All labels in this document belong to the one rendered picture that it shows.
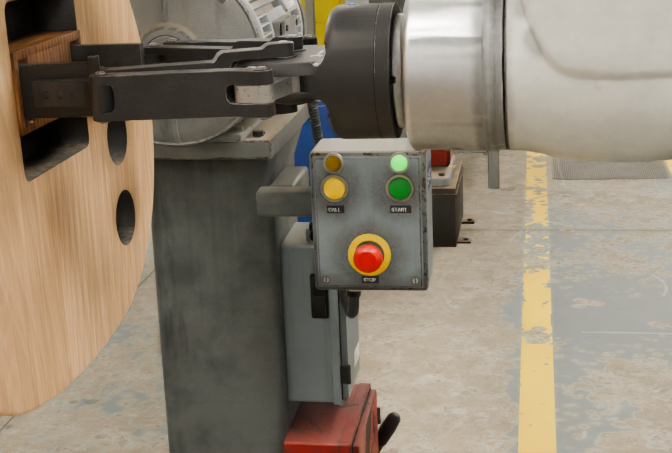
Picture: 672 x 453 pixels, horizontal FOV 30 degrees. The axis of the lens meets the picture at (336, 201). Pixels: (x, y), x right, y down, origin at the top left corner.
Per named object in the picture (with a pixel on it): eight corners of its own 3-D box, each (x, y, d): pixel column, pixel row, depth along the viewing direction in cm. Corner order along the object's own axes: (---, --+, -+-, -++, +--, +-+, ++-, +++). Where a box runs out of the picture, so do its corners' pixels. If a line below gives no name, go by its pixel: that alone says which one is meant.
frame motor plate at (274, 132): (179, 115, 220) (177, 94, 219) (313, 114, 216) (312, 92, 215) (113, 160, 186) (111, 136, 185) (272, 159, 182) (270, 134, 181)
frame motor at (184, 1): (167, 103, 215) (156, -50, 209) (322, 101, 211) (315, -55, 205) (86, 154, 176) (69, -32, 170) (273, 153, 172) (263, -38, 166)
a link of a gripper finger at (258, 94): (320, 95, 70) (338, 111, 65) (227, 103, 69) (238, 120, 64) (317, 52, 70) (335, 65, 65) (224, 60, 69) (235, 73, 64)
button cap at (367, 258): (356, 266, 175) (355, 238, 174) (385, 266, 175) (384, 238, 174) (353, 274, 172) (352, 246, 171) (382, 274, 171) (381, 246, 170)
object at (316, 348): (303, 369, 217) (288, 55, 204) (363, 371, 215) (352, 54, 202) (287, 404, 203) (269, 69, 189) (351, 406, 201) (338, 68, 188)
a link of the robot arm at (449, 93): (510, 132, 74) (410, 134, 75) (508, -24, 72) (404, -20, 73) (504, 168, 65) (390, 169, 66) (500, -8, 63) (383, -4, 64)
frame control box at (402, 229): (309, 277, 202) (301, 119, 195) (442, 278, 198) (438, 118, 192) (279, 330, 178) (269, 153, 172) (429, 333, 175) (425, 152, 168)
